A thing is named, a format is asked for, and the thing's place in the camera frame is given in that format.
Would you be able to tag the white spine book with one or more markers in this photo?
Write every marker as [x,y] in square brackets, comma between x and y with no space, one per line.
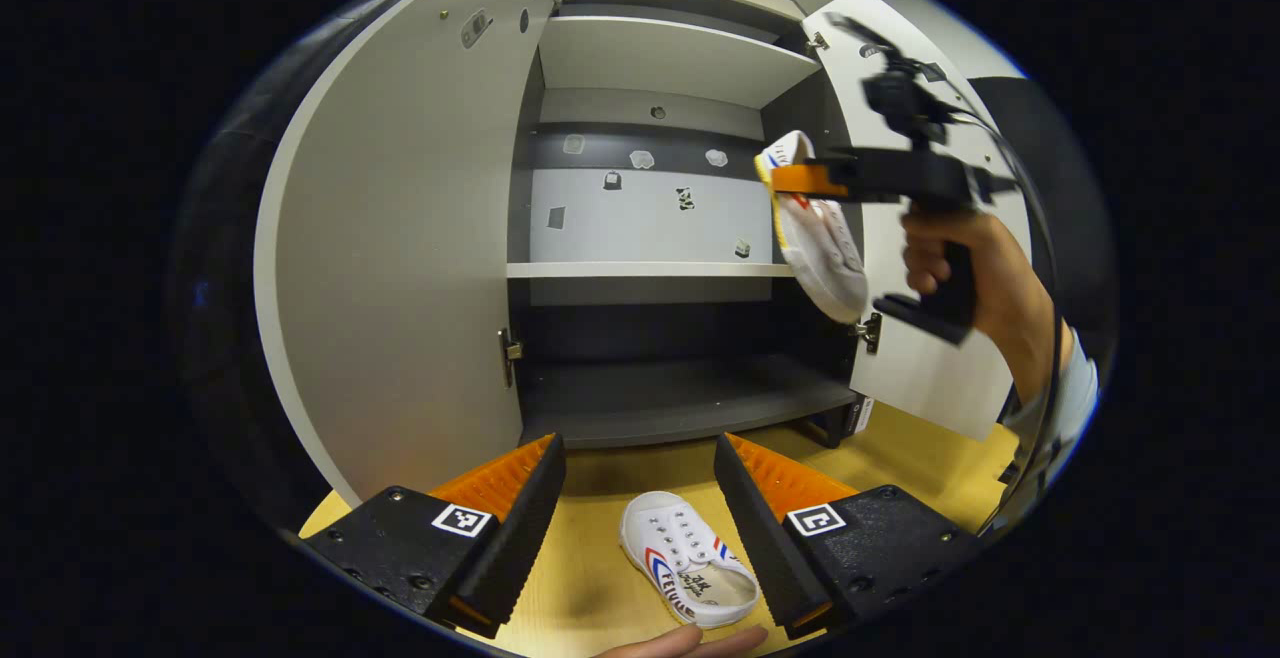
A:
[860,416]

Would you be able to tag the white shoe red blue stripes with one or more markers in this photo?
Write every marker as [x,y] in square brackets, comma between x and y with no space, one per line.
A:
[825,258]
[680,548]

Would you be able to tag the white shoe cabinet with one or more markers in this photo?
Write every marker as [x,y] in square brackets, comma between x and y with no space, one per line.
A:
[650,53]

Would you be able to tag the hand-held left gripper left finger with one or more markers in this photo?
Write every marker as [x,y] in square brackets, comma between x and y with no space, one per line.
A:
[520,548]

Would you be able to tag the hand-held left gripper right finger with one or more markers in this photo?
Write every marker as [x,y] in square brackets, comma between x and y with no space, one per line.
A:
[765,548]

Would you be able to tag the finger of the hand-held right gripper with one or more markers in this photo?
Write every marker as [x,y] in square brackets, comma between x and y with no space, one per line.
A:
[805,180]

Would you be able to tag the white cabinet door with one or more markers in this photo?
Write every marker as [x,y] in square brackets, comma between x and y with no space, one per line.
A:
[400,258]
[930,388]

